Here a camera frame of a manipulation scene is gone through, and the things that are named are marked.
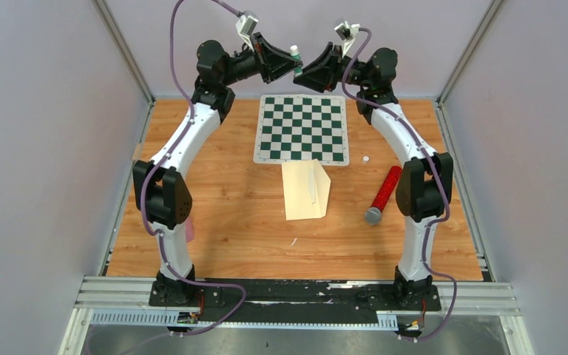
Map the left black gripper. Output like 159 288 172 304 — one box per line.
218 32 300 87

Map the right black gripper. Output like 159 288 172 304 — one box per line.
295 41 373 92

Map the green white glue stick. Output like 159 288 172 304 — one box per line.
289 44 303 78

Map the cream envelope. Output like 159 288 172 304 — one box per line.
281 160 331 220

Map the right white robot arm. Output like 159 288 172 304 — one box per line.
294 43 453 309

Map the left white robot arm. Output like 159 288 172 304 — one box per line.
132 33 302 307

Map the green white chessboard mat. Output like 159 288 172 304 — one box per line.
253 95 350 166

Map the red glitter microphone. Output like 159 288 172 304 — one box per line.
364 166 402 226

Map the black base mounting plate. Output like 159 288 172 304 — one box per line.
149 279 442 325

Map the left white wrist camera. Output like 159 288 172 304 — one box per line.
235 10 259 48

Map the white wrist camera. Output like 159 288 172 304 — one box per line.
235 10 259 48
334 20 360 58

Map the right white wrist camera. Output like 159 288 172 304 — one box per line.
334 20 360 58

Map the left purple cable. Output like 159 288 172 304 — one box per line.
139 0 249 338

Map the aluminium frame rail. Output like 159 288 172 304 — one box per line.
58 277 533 354

